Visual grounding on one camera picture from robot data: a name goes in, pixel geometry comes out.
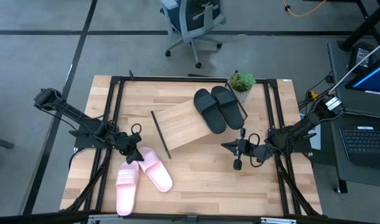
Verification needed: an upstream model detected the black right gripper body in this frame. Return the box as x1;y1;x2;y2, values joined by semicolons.
233;127;267;171

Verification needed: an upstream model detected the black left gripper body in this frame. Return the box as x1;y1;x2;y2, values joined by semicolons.
114;130;144;157

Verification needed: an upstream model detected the pink rubber slide sandal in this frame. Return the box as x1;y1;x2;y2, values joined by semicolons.
115;160;141;217
136;146;174;193

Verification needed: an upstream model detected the black rubber slide sandal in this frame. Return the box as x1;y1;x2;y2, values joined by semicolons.
210;85;246;131
193;88;228;135

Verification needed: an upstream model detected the wooden shelf with black frame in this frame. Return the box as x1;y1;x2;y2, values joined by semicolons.
150;79;249;161

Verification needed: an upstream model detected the green plant in patterned pot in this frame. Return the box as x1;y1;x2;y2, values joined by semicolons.
226;70;257;104

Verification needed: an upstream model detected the laptop computer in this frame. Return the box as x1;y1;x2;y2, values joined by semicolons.
327;39;380;194

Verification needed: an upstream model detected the black laptop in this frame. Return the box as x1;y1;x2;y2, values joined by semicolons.
338;125;380;171

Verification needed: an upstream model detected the black floor stand foot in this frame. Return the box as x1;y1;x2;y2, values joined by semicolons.
0;136;16;151

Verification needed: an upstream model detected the grey mesh office chair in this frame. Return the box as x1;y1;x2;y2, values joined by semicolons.
160;0;227;69

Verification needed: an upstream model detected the black power adapter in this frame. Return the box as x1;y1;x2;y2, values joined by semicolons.
348;42;376;72

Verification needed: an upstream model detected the monitor with blue screen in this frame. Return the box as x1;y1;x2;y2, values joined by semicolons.
345;52;380;96

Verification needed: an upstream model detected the black desk leg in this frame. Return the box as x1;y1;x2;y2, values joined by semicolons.
338;0;380;52

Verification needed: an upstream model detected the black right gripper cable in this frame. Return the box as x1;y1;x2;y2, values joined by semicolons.
248;133;264;168

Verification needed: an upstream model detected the black table frame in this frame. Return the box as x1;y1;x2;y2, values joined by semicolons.
62;73;323;218

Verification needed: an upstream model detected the white cable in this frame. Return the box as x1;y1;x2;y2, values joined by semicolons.
328;37;380;94

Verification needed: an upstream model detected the yellow cable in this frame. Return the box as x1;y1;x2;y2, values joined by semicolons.
282;0;328;18

